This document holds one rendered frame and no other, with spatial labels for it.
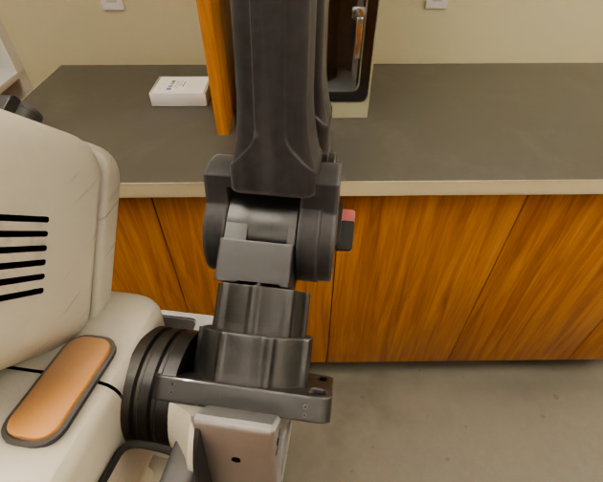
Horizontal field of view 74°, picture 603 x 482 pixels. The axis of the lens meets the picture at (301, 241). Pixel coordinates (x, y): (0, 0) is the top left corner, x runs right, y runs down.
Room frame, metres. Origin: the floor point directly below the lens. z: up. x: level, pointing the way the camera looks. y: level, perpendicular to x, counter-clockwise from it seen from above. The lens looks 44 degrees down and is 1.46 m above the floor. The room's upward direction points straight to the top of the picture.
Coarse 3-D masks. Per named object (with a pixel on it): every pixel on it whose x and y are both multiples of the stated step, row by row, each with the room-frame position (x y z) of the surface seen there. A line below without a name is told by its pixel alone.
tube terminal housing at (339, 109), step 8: (376, 32) 1.04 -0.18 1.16; (368, 88) 1.04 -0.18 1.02; (368, 96) 1.04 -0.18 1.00; (336, 104) 1.03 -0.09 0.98; (344, 104) 1.03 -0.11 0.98; (352, 104) 1.04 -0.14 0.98; (360, 104) 1.04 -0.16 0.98; (336, 112) 1.03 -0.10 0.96; (344, 112) 1.03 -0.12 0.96; (352, 112) 1.04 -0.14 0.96; (360, 112) 1.04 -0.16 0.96
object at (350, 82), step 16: (336, 0) 1.02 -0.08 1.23; (352, 0) 1.02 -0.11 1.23; (368, 0) 1.02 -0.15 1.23; (336, 16) 1.02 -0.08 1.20; (368, 16) 1.02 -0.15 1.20; (336, 32) 1.02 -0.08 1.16; (352, 32) 1.02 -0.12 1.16; (368, 32) 1.02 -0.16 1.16; (336, 48) 1.02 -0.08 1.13; (352, 48) 1.02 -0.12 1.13; (368, 48) 1.02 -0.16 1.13; (336, 64) 1.02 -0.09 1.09; (352, 64) 1.02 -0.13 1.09; (368, 64) 1.02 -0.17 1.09; (336, 80) 1.02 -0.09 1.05; (352, 80) 1.02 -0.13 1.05; (368, 80) 1.02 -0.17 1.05; (336, 96) 1.02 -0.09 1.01; (352, 96) 1.02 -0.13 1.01
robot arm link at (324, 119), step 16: (320, 0) 0.35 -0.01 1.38; (320, 16) 0.35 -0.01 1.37; (320, 32) 0.35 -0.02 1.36; (320, 48) 0.35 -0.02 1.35; (320, 64) 0.35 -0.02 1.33; (320, 80) 0.35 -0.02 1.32; (320, 96) 0.35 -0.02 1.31; (320, 112) 0.35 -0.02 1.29; (320, 128) 0.35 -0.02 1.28; (320, 144) 0.35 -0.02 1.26
